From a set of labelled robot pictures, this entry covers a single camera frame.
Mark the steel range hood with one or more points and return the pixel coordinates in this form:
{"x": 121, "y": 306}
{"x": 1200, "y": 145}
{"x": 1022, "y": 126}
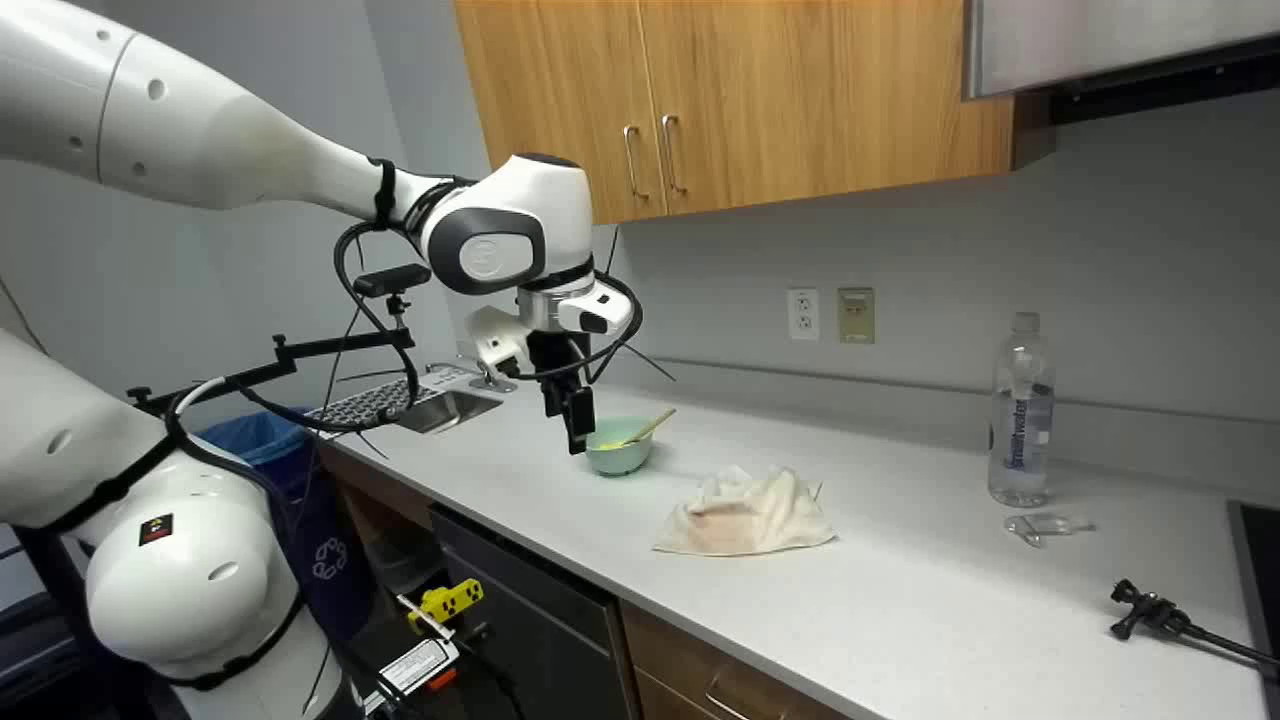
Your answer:
{"x": 1104, "y": 40}

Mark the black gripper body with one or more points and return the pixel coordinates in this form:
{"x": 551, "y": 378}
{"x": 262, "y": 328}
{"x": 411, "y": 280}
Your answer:
{"x": 561, "y": 362}

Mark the black clamp mount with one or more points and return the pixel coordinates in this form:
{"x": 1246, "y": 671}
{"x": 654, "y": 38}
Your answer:
{"x": 1162, "y": 616}

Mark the blue recycling bin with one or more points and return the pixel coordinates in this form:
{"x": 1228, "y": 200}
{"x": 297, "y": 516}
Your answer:
{"x": 314, "y": 521}

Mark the wooden base cabinet drawer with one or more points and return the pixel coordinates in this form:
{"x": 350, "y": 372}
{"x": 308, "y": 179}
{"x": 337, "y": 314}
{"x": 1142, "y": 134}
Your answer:
{"x": 692, "y": 674}

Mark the wooden wall cabinet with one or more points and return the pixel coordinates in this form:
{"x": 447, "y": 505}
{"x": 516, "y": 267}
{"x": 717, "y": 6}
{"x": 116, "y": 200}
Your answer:
{"x": 800, "y": 95}

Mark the black stand frame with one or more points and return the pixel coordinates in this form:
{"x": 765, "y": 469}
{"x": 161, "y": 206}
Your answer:
{"x": 62, "y": 613}

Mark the black stove top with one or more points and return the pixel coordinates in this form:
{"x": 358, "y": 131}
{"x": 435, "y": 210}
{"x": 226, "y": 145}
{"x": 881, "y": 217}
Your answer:
{"x": 1263, "y": 586}

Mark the beige wall switch plate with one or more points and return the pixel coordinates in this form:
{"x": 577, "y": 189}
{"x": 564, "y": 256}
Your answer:
{"x": 857, "y": 319}

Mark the steel sink basin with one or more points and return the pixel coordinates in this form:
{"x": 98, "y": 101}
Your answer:
{"x": 447, "y": 409}

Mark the beige crumpled cloth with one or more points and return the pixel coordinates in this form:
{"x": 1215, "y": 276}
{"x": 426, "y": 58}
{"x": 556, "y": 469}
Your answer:
{"x": 747, "y": 515}

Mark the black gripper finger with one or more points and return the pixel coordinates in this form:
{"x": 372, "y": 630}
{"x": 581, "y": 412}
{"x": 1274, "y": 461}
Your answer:
{"x": 581, "y": 422}

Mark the black dishwasher front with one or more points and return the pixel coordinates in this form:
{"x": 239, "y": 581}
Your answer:
{"x": 535, "y": 613}

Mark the white and red floor device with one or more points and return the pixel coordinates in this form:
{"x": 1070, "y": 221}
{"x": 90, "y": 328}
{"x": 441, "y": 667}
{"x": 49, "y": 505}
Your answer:
{"x": 417, "y": 667}

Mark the white wall power outlet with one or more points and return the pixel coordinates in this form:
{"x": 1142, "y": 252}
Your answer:
{"x": 800, "y": 314}

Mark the black camera on boom stand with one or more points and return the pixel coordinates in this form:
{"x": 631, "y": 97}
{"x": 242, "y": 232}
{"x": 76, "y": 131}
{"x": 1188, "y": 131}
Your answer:
{"x": 388, "y": 276}

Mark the yellow hand tool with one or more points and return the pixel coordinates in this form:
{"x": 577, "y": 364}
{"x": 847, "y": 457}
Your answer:
{"x": 447, "y": 600}

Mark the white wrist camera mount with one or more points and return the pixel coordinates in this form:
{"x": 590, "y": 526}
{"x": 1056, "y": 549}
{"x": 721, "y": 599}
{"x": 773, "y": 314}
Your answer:
{"x": 493, "y": 344}

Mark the clear plastic wrapper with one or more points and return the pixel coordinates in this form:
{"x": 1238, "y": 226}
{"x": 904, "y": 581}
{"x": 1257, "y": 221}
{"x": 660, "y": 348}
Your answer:
{"x": 1049, "y": 526}

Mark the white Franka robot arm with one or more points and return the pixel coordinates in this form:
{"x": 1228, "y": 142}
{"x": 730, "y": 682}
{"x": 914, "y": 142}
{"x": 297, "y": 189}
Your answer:
{"x": 201, "y": 120}

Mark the mint green bowl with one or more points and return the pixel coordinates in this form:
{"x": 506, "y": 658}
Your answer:
{"x": 619, "y": 457}

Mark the clear plastic water bottle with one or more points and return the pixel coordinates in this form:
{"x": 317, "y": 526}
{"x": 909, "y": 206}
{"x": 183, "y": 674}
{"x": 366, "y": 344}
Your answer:
{"x": 1022, "y": 424}

